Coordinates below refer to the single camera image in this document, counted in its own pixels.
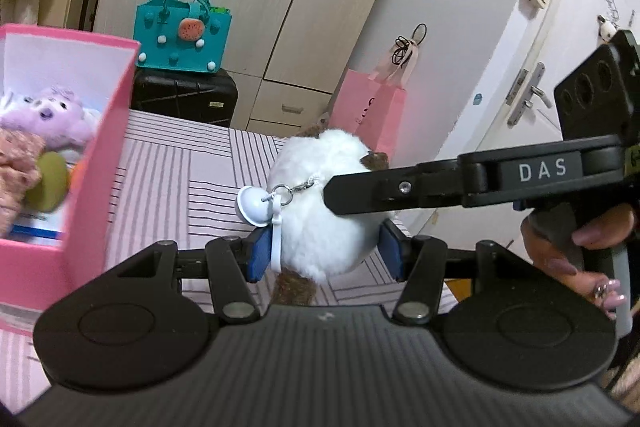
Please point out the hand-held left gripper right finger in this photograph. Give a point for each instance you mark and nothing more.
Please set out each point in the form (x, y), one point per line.
(390, 252)

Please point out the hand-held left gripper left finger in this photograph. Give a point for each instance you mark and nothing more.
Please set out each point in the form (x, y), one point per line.
(260, 257)

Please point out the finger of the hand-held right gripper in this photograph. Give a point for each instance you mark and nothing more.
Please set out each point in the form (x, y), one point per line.
(375, 194)

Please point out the white and brown plush toy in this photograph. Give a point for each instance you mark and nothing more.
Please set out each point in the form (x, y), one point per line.
(320, 247)

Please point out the pink cardboard box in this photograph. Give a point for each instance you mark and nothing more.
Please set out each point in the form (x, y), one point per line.
(100, 187)

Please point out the orange egg-shaped sponge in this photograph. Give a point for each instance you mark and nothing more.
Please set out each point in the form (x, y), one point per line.
(77, 172)

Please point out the blue wipes packet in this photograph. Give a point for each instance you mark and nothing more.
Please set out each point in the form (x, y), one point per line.
(40, 227)

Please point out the green egg-shaped sponge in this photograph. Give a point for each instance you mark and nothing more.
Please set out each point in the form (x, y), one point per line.
(50, 182)

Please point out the purple plush toy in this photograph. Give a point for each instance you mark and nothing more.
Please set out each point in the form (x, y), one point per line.
(50, 117)

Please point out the pink floral cloth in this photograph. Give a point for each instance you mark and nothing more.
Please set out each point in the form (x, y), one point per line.
(17, 172)

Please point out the person's right hand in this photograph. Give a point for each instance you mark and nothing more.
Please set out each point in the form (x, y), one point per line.
(605, 227)

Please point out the small hanging ornament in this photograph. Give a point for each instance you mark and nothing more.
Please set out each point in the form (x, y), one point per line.
(607, 29)

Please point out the pink shopping bag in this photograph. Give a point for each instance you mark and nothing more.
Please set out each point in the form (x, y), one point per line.
(365, 107)

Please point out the teal round sticker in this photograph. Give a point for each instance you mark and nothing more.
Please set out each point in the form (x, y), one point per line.
(477, 99)

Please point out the pink striped tablecloth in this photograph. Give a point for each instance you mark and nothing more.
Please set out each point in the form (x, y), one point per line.
(175, 167)

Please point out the black suitcase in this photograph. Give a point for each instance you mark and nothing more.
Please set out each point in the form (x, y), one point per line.
(185, 97)

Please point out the grey three-door wardrobe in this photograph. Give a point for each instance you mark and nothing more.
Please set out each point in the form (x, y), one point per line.
(280, 7)

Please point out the teal tote bag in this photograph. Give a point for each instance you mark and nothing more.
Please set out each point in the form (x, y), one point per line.
(165, 37)

